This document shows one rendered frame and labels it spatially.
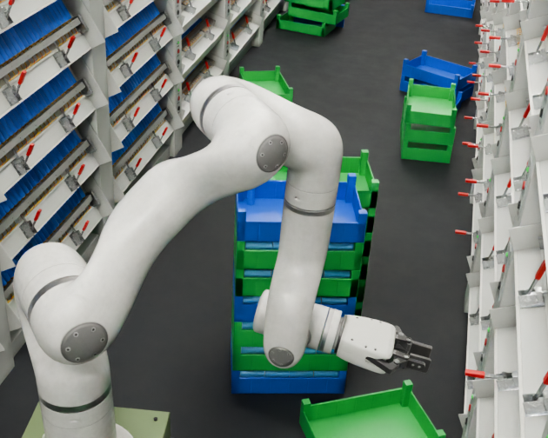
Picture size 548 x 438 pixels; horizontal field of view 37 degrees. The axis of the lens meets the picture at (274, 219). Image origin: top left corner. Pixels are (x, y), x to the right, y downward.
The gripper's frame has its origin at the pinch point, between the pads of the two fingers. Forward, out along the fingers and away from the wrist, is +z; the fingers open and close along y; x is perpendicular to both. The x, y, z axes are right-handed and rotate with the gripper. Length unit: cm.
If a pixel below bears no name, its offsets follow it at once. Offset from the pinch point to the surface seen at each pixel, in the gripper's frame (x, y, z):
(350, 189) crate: -2, -59, -21
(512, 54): 18, -133, 15
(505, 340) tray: -0.7, -13.5, 16.9
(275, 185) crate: -5, -55, -40
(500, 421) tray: -1.3, 9.2, 15.8
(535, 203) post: 28.1, -17.9, 12.8
